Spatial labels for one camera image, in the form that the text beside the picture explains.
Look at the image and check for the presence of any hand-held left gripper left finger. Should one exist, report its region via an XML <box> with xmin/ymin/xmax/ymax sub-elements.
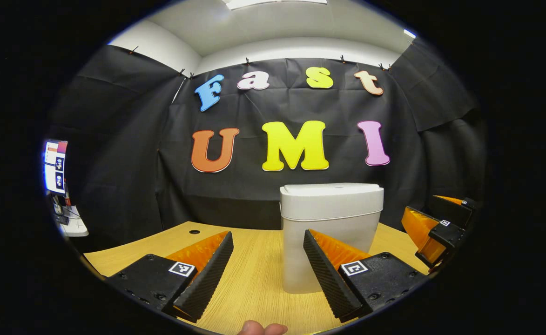
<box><xmin>107</xmin><ymin>231</ymin><xmax>234</xmax><ymax>323</ymax></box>

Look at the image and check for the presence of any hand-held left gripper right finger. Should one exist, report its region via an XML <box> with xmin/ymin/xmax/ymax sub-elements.
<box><xmin>303</xmin><ymin>229</ymin><xmax>429</xmax><ymax>322</ymax></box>

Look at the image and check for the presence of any white desktop garbage bin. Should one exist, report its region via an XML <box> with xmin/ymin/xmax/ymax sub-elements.
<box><xmin>280</xmin><ymin>183</ymin><xmax>384</xmax><ymax>295</ymax></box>

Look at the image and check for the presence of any wooden desktop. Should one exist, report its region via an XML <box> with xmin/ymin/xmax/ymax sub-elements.
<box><xmin>83</xmin><ymin>221</ymin><xmax>431</xmax><ymax>335</ymax></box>

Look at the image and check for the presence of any white side table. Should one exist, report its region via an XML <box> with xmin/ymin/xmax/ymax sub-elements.
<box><xmin>54</xmin><ymin>205</ymin><xmax>89</xmax><ymax>238</ymax></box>

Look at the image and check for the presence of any black backdrop cloth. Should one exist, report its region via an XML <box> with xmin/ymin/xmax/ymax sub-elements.
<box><xmin>45</xmin><ymin>37</ymin><xmax>487</xmax><ymax>254</ymax></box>

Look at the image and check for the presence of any computer monitor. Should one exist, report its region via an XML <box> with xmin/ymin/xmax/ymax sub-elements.
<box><xmin>44</xmin><ymin>140</ymin><xmax>68</xmax><ymax>194</ymax></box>

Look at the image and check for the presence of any long ceiling light panel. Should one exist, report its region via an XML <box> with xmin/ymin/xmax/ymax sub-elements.
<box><xmin>222</xmin><ymin>0</ymin><xmax>328</xmax><ymax>10</ymax></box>

